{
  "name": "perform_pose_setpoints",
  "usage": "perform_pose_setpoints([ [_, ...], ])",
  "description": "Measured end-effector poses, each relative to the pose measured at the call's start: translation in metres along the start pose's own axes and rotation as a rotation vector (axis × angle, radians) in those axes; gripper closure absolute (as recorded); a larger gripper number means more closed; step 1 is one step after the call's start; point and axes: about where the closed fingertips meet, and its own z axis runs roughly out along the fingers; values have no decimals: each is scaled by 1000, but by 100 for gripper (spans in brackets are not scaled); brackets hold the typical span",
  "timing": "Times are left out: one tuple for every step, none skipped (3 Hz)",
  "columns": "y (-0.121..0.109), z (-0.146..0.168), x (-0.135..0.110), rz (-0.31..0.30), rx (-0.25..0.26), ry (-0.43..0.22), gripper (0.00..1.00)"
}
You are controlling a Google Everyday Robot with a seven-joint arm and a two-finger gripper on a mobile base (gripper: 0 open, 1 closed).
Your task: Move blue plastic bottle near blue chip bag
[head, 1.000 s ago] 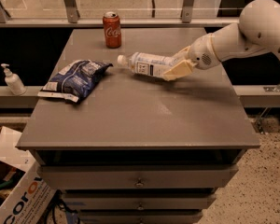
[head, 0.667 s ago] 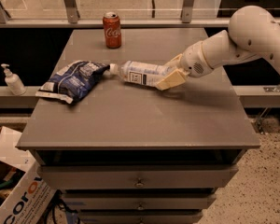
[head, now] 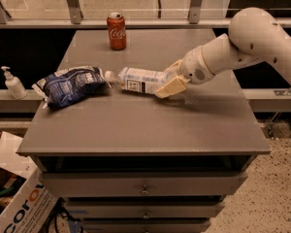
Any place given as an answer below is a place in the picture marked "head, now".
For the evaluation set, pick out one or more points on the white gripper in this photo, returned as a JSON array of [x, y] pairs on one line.
[[193, 65]]

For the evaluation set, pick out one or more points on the blue plastic water bottle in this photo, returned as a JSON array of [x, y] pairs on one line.
[[138, 80]]

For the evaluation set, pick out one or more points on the blue chip bag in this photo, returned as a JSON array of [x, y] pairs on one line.
[[66, 87]]

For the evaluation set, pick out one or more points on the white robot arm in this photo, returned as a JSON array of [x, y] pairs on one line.
[[253, 36]]

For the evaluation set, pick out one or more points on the white pump dispenser bottle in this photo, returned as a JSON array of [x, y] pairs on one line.
[[13, 84]]

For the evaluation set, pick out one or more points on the red Coca-Cola can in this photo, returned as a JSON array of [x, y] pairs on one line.
[[117, 31]]

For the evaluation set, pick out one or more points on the grey drawer cabinet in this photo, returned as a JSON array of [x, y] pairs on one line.
[[208, 128]]

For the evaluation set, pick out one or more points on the top drawer with knob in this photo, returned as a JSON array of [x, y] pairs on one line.
[[142, 184]]

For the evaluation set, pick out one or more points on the drawer with knob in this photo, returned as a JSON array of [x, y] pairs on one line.
[[142, 184], [144, 209], [146, 226]]

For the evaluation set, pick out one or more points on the middle drawer with knob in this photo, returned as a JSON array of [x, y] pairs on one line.
[[144, 209]]

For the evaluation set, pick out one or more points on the bottom drawer with knob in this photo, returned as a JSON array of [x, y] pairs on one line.
[[146, 226]]

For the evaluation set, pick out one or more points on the white cardboard box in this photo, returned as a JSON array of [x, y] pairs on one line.
[[32, 203]]

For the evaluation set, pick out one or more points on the metal wall bracket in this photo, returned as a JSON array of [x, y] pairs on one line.
[[282, 92]]

